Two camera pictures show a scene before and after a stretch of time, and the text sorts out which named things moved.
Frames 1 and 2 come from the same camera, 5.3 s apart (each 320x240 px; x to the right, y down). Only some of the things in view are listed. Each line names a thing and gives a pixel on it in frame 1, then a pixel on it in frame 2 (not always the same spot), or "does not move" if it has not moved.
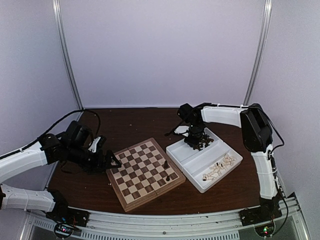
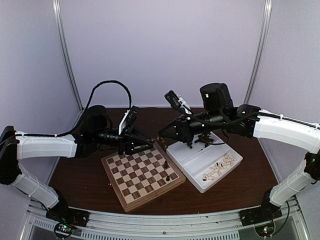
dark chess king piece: (166, 166) does not move
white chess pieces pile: (216, 169) does not move
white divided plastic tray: (206, 167) does not move
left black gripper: (98, 165) -> (126, 143)
